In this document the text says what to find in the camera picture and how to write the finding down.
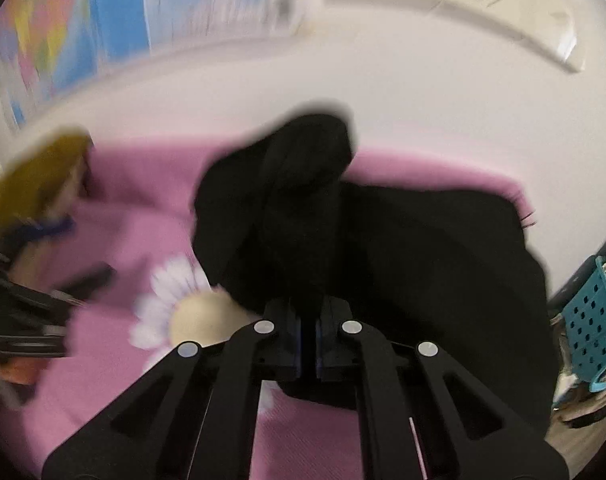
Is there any teal perforated plastic basket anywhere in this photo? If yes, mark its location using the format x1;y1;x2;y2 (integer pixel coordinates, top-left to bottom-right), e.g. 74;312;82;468
561;257;606;393

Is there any black cardigan with gold buttons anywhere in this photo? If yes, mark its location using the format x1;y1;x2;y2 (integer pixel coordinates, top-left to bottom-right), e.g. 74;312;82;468
192;113;558;434

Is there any colourful wall map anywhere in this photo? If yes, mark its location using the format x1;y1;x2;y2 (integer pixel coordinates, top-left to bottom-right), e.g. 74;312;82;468
0;0;304;130

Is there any mustard yellow garment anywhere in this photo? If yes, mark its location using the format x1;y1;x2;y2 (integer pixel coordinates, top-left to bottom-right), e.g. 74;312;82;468
0;127;92;234

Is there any pink bed sheet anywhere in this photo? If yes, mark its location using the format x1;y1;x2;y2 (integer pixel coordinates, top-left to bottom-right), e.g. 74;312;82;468
0;143;533;479

